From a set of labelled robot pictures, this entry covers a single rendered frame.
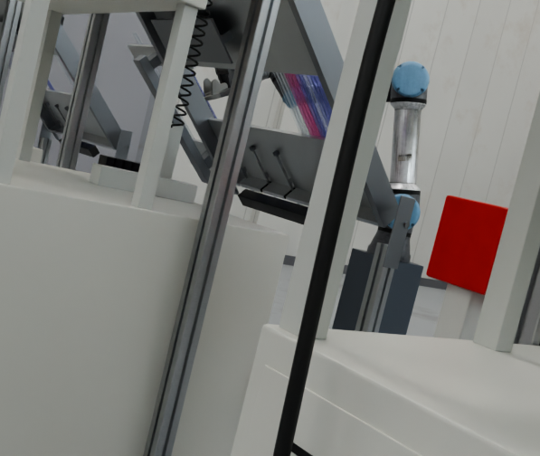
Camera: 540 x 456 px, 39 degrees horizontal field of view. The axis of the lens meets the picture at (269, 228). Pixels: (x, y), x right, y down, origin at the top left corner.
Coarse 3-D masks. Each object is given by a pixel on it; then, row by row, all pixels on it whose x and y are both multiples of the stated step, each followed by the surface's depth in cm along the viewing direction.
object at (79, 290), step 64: (0, 192) 124; (64, 192) 136; (128, 192) 173; (0, 256) 126; (64, 256) 133; (128, 256) 141; (256, 256) 158; (0, 320) 128; (64, 320) 136; (128, 320) 143; (256, 320) 162; (0, 384) 131; (64, 384) 138; (128, 384) 146; (192, 384) 155; (0, 448) 133; (64, 448) 141; (128, 448) 149; (192, 448) 159
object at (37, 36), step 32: (32, 0) 122; (64, 0) 168; (96, 0) 158; (128, 0) 149; (160, 0) 141; (192, 0) 137; (32, 32) 123; (192, 32) 140; (32, 64) 124; (32, 96) 190; (160, 96) 140; (0, 128) 124; (32, 128) 192; (160, 128) 140; (0, 160) 124; (160, 160) 141
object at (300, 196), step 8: (240, 176) 229; (248, 176) 228; (240, 184) 227; (248, 184) 223; (256, 184) 221; (264, 184) 219; (272, 184) 217; (264, 192) 216; (272, 192) 213; (280, 192) 211; (288, 192) 210; (296, 192) 208; (304, 192) 206; (296, 200) 205; (304, 200) 203; (360, 208) 188; (368, 208) 187; (360, 216) 186; (368, 216) 184; (376, 224) 181
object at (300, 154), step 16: (256, 128) 205; (272, 128) 200; (256, 144) 211; (272, 144) 204; (288, 144) 197; (304, 144) 191; (320, 144) 185; (256, 160) 217; (272, 160) 210; (288, 160) 203; (304, 160) 196; (256, 176) 224; (272, 176) 216; (304, 176) 202
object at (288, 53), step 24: (216, 0) 180; (240, 0) 172; (168, 24) 197; (216, 24) 187; (240, 24) 179; (288, 24) 164; (216, 48) 186; (288, 48) 170; (288, 72) 176; (312, 72) 169
